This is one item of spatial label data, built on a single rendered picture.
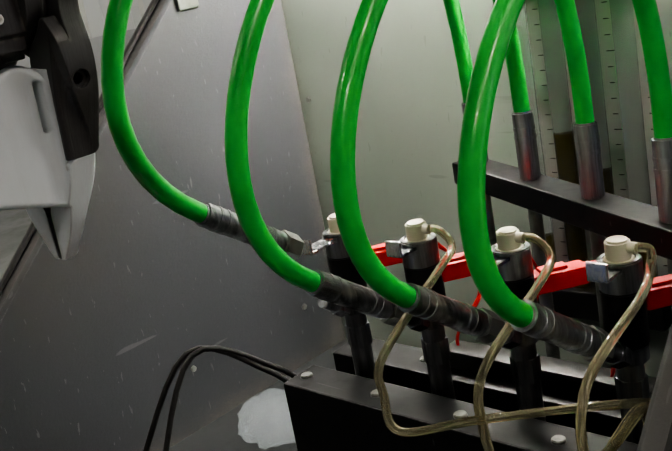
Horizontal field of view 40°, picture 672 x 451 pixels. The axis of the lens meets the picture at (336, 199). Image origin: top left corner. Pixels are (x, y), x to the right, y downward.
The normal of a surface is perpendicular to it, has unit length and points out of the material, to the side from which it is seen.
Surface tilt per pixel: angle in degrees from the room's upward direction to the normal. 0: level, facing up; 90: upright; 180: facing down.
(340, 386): 0
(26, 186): 93
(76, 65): 95
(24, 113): 93
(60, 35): 64
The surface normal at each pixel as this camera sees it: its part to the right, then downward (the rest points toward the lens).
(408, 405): -0.18, -0.95
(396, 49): -0.66, 0.31
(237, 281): 0.73, 0.05
